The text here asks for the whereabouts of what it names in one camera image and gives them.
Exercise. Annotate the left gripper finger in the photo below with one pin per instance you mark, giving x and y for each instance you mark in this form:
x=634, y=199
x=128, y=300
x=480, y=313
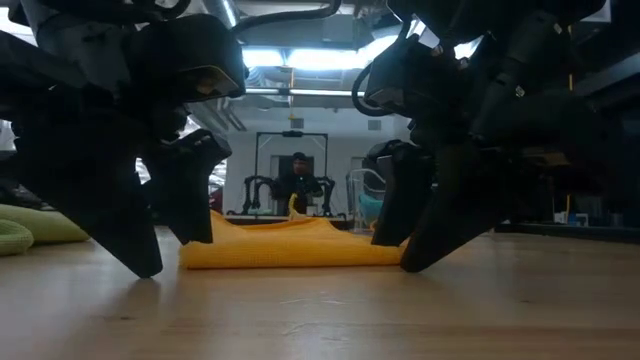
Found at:
x=185, y=190
x=90, y=190

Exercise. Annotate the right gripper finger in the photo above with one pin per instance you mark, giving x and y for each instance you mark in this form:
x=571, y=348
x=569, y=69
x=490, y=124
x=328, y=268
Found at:
x=407, y=190
x=465, y=210

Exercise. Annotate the teal microfiber towel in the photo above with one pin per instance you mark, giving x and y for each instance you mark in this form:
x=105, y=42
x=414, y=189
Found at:
x=372, y=206

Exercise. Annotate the green microfiber towel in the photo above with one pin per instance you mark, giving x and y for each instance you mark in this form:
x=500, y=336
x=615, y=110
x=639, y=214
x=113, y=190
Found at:
x=45, y=225

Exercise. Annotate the orange microfiber towel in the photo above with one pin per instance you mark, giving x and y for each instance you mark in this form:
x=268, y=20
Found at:
x=280, y=245

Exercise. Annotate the black background robot arm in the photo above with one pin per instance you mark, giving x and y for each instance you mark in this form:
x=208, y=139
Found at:
x=252, y=192
x=327, y=192

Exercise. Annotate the clear plastic bin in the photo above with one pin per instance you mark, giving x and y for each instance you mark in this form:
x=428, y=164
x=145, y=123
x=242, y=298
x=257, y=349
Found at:
x=367, y=180

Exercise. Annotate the white blue floor box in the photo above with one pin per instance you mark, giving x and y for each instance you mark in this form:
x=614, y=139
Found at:
x=572, y=218

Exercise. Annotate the person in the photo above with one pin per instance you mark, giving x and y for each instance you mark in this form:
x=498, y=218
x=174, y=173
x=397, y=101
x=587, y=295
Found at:
x=298, y=182

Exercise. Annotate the small grey hanging sign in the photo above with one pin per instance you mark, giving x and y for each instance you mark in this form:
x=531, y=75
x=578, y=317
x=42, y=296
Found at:
x=296, y=123

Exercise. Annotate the long ceiling light bar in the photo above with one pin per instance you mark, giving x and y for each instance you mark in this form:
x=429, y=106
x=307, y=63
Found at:
x=310, y=92

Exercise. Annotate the grey square wall vent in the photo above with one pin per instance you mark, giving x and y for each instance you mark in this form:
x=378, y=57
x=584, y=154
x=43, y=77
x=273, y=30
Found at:
x=374, y=125

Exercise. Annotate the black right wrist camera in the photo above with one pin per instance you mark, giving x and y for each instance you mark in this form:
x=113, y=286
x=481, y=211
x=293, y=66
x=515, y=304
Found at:
x=405, y=75

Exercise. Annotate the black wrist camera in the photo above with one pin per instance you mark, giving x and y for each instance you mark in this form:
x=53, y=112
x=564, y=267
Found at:
x=190, y=50
x=405, y=75

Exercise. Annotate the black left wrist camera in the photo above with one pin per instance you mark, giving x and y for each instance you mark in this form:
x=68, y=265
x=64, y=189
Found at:
x=190, y=50

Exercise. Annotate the black gantry frame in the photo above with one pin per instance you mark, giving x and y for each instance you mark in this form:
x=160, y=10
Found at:
x=292, y=133

